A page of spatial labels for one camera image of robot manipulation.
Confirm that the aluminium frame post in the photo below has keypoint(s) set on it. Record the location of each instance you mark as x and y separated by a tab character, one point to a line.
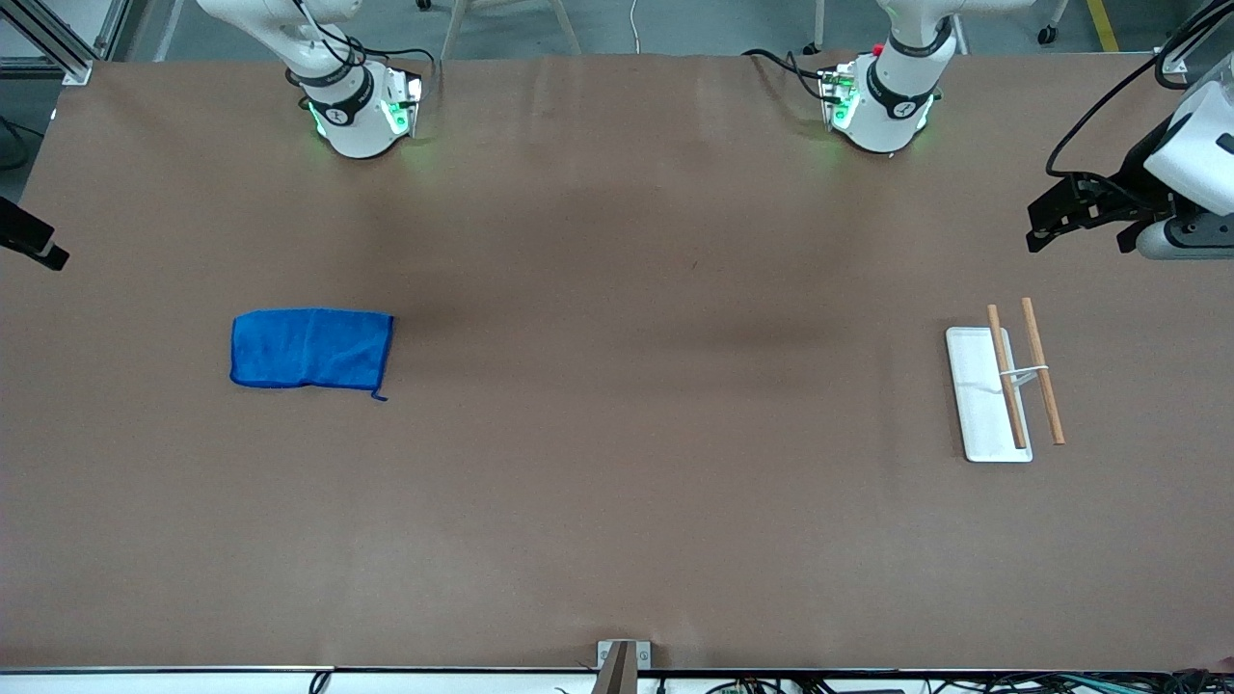
1171	66
58	48

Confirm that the metal table edge bracket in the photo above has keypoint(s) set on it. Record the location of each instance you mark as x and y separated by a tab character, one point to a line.
622	665

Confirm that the beige stool legs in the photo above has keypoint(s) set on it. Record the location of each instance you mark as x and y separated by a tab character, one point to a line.
569	34

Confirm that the blue microfibre towel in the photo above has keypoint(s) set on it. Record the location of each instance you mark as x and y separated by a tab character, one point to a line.
308	347

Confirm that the chair leg with caster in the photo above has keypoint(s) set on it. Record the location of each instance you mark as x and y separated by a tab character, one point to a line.
1053	24

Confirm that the white thin stand leg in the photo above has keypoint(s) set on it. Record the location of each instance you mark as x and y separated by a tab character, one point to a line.
820	24

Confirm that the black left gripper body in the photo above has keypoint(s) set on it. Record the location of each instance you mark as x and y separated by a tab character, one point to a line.
1136	174

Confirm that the white towel rack wooden bars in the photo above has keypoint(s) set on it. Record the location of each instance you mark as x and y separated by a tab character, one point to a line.
979	405

